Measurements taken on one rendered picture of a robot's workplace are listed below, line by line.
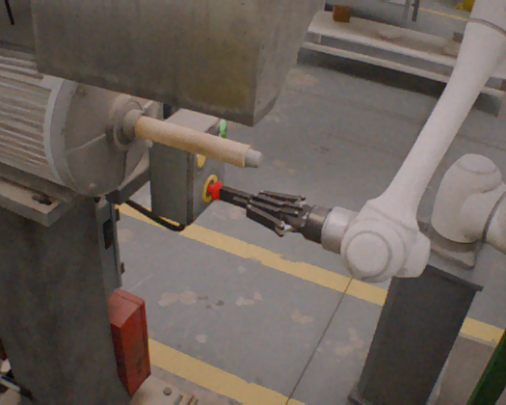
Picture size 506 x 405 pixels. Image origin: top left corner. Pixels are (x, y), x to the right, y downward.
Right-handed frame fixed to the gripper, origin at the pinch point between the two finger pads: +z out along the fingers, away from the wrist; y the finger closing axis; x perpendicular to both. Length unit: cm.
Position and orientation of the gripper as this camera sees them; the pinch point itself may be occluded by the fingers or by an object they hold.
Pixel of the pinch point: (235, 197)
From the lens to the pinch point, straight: 120.9
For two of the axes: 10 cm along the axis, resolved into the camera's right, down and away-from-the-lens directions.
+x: 0.6, -8.1, -5.8
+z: -9.0, -3.0, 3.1
